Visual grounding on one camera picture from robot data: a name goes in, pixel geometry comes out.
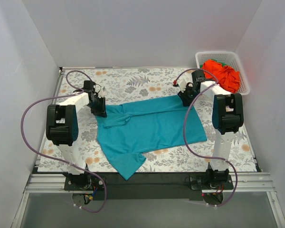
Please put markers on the aluminium frame rail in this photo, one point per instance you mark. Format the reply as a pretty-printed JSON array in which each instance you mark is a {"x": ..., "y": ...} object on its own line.
[{"x": 46, "y": 204}]

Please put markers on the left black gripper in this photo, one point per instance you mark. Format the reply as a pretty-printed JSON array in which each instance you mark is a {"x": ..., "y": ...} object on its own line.
[{"x": 99, "y": 107}]

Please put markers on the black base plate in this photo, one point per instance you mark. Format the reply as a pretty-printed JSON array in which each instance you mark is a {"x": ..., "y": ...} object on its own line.
[{"x": 147, "y": 185}]

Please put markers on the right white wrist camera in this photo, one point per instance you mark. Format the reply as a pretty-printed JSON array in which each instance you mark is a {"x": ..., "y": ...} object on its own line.
[{"x": 180, "y": 84}]

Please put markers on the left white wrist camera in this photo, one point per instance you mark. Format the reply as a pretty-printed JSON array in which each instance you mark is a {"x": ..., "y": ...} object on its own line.
[{"x": 99, "y": 90}]

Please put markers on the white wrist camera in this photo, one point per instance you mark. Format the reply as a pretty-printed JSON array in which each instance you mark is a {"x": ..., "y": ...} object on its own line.
[
  {"x": 99, "y": 90},
  {"x": 180, "y": 84}
]

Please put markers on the teal t shirt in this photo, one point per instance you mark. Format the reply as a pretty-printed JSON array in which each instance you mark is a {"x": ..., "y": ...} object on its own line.
[{"x": 132, "y": 129}]

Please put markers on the floral table mat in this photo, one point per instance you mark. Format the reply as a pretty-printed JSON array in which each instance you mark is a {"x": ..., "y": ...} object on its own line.
[{"x": 135, "y": 84}]

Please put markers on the orange t shirt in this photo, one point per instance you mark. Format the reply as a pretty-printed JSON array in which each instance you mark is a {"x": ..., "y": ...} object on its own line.
[{"x": 228, "y": 77}]

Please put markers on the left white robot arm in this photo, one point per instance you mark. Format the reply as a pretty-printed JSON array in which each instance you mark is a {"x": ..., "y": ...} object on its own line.
[{"x": 62, "y": 129}]

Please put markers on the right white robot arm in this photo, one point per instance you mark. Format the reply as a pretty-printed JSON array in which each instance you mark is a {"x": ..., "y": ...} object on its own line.
[{"x": 227, "y": 118}]

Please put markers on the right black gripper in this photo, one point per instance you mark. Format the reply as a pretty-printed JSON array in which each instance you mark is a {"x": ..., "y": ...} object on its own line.
[{"x": 186, "y": 97}]

